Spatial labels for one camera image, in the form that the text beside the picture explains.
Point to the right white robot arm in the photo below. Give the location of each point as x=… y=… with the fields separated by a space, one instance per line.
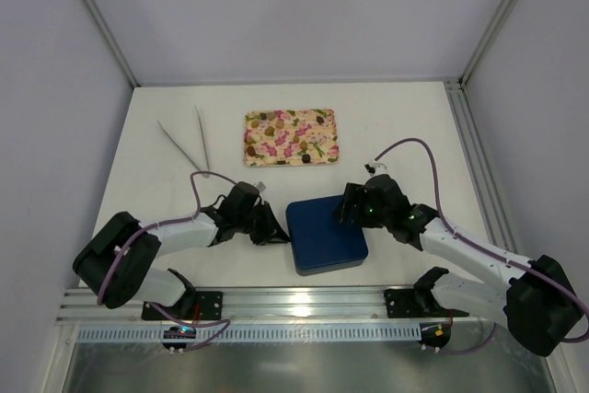
x=533 y=299

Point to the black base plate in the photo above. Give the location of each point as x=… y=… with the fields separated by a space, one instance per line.
x=198 y=305
x=411 y=303

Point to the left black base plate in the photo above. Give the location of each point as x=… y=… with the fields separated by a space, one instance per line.
x=198 y=305

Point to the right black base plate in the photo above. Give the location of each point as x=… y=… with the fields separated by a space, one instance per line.
x=411 y=303

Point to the right aluminium frame post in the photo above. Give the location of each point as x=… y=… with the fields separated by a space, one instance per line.
x=491 y=32

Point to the metal tongs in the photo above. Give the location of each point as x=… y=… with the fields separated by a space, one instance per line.
x=183 y=128

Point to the aluminium mounting rail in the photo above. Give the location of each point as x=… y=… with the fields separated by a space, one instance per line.
x=363 y=302

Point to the dark blue box lid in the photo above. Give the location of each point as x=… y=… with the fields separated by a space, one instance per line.
x=319 y=243

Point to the floral rectangular tray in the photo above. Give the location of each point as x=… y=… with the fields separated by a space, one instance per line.
x=297 y=132

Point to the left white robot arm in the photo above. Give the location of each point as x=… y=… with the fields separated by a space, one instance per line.
x=117 y=263

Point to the left aluminium frame post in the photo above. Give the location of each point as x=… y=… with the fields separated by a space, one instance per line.
x=103 y=29

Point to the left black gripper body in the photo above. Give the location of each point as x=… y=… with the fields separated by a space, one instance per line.
x=257 y=221

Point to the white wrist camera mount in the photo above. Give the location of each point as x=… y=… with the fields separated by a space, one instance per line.
x=375 y=168

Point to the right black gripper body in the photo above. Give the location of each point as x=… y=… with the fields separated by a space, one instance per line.
x=354 y=202

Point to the aluminium frame post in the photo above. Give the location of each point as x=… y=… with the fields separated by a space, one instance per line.
x=103 y=29
x=491 y=32

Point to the white slotted cable duct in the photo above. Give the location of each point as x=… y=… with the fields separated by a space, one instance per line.
x=253 y=333

